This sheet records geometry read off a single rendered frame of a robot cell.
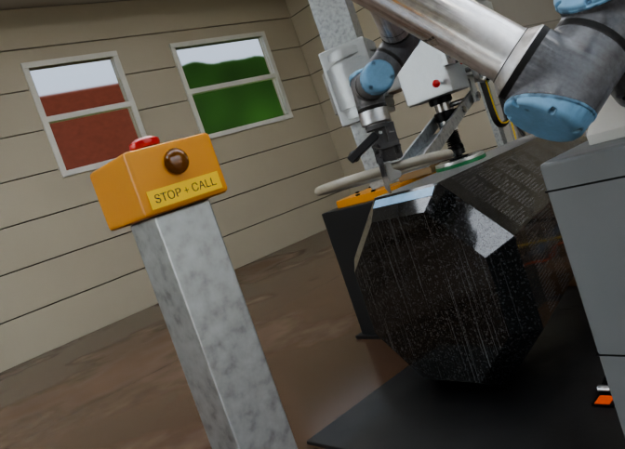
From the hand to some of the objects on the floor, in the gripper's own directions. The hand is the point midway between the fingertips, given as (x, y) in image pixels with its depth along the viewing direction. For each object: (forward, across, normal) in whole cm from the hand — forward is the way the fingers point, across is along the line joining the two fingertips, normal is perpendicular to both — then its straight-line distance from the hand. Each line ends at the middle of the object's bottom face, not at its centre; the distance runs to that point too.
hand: (387, 190), depth 185 cm
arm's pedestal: (+86, -52, -63) cm, 118 cm away
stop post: (+94, -106, +23) cm, 143 cm away
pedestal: (+76, +154, -9) cm, 172 cm away
